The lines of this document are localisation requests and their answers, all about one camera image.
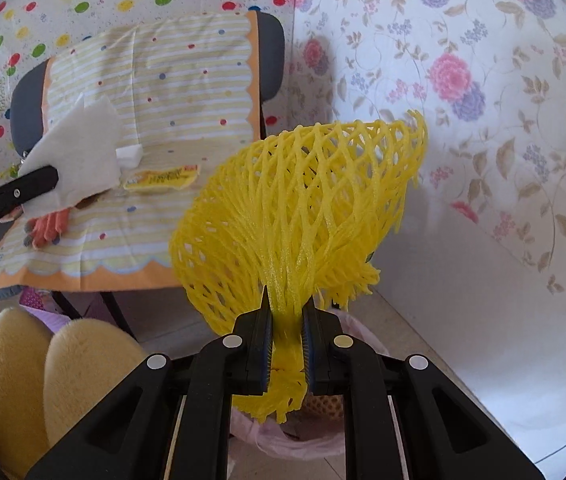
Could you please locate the small white block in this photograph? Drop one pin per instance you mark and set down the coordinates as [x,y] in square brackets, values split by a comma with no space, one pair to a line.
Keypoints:
[130,155]

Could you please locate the yellow foam fruit net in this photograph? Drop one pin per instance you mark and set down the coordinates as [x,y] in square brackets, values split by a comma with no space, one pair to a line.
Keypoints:
[303,200]

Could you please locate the grey fabric chair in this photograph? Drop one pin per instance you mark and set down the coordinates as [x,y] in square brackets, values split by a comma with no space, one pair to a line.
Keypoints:
[270,60]

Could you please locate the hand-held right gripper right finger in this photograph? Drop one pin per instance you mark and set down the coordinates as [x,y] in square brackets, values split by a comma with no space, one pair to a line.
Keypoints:
[315,355]

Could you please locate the pink lined trash bin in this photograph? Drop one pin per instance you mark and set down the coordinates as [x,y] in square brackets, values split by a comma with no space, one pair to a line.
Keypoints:
[283,440]

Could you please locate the yellow striped dotted cloth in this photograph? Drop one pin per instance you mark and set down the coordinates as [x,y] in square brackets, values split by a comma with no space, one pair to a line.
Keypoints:
[173,90]

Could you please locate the floral wall cloth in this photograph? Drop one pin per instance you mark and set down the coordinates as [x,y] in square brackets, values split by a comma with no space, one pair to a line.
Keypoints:
[463,35]

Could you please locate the white tissue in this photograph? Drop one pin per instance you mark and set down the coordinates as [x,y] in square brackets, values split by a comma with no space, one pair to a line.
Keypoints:
[78,150]

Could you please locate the yellow plush toy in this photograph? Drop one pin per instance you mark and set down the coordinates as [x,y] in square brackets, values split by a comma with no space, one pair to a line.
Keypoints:
[10,360]

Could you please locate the yellow plush slipper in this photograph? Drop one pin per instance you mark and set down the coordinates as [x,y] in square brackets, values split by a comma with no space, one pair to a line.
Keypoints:
[88,375]

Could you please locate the purple patterned cloth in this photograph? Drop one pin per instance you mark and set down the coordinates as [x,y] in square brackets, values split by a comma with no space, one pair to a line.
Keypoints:
[43,302]

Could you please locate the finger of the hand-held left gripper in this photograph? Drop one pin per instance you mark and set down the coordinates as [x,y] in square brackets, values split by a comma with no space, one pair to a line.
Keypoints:
[28,187]

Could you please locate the yellow snack packet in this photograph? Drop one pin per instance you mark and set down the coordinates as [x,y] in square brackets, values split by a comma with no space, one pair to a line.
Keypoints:
[160,178]

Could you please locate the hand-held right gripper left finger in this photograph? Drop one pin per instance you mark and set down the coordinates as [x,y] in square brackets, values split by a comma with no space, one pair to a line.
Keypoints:
[258,350]

